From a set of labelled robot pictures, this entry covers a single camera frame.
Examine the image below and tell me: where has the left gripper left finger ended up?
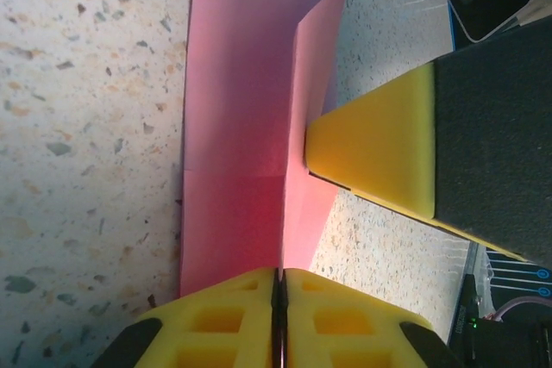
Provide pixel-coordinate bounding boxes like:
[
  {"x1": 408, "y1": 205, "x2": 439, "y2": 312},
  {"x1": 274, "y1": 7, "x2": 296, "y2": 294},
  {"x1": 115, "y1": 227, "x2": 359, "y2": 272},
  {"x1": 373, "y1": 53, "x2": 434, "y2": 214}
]
[{"x1": 92, "y1": 266, "x2": 280, "y2": 368}]

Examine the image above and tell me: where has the pink paper sheet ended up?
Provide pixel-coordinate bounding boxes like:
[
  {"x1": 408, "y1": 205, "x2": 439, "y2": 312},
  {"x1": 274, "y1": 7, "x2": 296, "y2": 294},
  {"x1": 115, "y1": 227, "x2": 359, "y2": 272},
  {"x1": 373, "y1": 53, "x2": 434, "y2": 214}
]
[{"x1": 178, "y1": 0, "x2": 355, "y2": 300}]

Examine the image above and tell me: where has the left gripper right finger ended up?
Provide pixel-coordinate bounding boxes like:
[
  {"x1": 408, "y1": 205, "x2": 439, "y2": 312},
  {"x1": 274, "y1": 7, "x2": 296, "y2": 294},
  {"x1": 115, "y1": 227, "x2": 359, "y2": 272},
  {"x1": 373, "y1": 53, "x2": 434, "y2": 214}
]
[{"x1": 280, "y1": 267, "x2": 466, "y2": 368}]

